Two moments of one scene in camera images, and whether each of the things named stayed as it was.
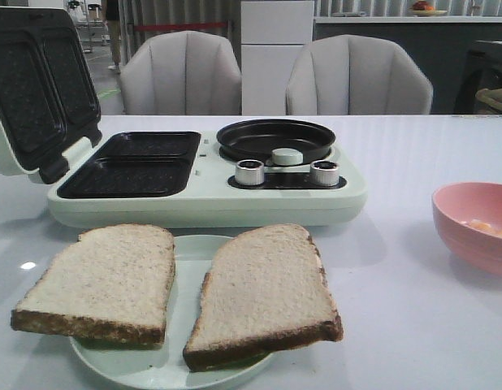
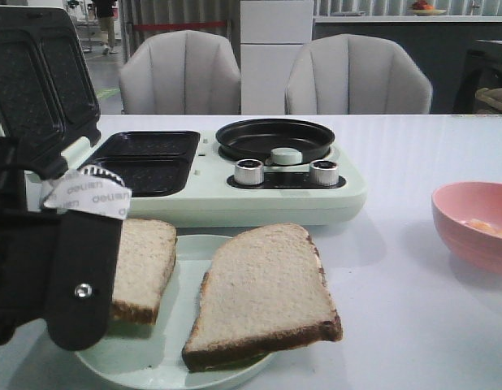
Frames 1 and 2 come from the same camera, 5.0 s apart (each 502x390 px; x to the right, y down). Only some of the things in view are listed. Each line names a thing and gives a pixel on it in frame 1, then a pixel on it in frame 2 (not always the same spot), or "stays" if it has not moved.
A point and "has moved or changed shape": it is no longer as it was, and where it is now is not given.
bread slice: (266, 291) stays
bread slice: (111, 287) has moved or changed shape
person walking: (115, 34) -> (106, 11)
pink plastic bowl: (473, 219) stays
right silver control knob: (324, 173) stays
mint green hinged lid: (43, 96) stays
